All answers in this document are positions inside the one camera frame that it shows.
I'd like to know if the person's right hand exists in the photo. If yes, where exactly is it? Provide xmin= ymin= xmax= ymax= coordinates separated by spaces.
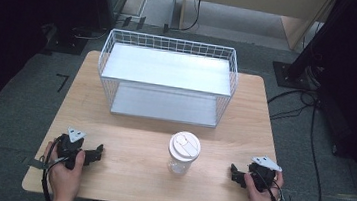
xmin=240 ymin=167 xmax=286 ymax=201

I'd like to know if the left hand-held gripper cable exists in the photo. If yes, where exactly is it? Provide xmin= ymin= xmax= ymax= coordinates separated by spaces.
xmin=34 ymin=131 xmax=73 ymax=201

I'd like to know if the person's left hand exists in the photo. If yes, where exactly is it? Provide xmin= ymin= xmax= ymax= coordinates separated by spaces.
xmin=37 ymin=139 xmax=87 ymax=201

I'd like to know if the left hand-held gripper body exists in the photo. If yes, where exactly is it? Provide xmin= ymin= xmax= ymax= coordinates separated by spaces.
xmin=54 ymin=125 xmax=97 ymax=173

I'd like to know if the black hanging cable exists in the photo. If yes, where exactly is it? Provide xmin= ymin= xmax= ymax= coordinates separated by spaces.
xmin=168 ymin=0 xmax=204 ymax=34

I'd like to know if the black floor cable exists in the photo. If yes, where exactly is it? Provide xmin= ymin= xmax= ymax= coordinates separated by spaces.
xmin=255 ymin=85 xmax=336 ymax=201

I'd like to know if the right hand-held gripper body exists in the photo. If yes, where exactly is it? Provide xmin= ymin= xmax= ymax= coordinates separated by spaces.
xmin=245 ymin=154 xmax=285 ymax=195

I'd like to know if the light wooden furniture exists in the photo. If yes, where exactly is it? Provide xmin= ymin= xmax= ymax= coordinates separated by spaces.
xmin=177 ymin=0 xmax=339 ymax=56

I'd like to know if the white wire shelf rack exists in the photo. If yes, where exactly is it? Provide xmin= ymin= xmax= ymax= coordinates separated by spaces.
xmin=91 ymin=26 xmax=243 ymax=131

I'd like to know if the black stand base plate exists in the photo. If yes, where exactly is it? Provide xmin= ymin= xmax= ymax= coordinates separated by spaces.
xmin=269 ymin=59 xmax=323 ymax=93
xmin=41 ymin=21 xmax=92 ymax=57

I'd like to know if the clear cup with white lid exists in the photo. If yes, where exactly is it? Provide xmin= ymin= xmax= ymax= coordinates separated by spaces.
xmin=165 ymin=129 xmax=203 ymax=178

